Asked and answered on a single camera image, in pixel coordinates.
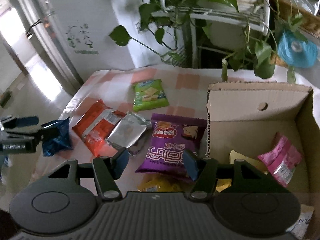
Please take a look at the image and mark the blue foil snack bag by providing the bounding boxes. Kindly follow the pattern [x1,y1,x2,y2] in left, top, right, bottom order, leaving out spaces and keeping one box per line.
[42,117,73,157]

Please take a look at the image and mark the large yellow snack bag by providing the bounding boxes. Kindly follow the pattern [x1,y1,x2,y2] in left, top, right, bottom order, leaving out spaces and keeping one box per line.
[216,149,270,193]

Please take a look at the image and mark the red snack bag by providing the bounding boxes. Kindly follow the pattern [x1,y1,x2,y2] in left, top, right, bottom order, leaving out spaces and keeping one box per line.
[72,100,125,158]

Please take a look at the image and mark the yellow snack packet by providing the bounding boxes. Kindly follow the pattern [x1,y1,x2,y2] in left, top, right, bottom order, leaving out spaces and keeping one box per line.
[137,173,185,192]

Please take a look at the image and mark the purple snack bag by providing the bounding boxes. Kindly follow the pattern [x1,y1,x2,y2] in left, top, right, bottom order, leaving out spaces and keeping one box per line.
[136,113,207,178]

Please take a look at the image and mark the pink white America snack bag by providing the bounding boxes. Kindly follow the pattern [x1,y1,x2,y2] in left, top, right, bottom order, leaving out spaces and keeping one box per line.
[258,132,302,187]

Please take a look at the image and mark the green cracker bag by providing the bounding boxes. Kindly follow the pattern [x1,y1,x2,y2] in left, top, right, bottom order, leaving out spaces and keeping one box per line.
[133,79,169,112]

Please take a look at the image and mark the white blue America snack bag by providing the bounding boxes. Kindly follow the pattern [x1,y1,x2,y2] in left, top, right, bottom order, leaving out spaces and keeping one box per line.
[291,204,315,239]

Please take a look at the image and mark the silver foil snack bag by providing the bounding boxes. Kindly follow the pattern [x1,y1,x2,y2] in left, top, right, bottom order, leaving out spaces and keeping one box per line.
[105,111,152,156]

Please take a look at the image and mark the pink checkered tablecloth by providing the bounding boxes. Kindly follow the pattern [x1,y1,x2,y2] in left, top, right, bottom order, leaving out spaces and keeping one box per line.
[0,63,278,205]

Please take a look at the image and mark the white printed cardboard box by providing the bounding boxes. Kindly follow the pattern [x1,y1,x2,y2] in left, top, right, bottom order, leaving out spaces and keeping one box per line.
[207,82,319,239]

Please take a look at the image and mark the white refrigerator with tree print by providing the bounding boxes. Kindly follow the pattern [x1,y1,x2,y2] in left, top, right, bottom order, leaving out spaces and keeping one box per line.
[18,0,143,94]

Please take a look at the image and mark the lower white plant pot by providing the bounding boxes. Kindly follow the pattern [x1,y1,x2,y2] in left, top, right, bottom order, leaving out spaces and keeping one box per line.
[207,21,246,50]

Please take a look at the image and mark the blue ribbon spool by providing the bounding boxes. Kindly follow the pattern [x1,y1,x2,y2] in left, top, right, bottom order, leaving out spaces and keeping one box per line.
[277,30,318,68]

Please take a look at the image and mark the green pothos plant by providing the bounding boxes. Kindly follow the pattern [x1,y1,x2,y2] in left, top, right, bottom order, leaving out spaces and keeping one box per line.
[108,0,311,83]

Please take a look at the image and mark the white metal plant rack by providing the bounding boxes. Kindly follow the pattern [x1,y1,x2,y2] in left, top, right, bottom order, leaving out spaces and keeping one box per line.
[151,0,270,68]

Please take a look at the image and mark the wicker basket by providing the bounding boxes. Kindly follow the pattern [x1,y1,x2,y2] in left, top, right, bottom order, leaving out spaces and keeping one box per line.
[271,0,320,67]

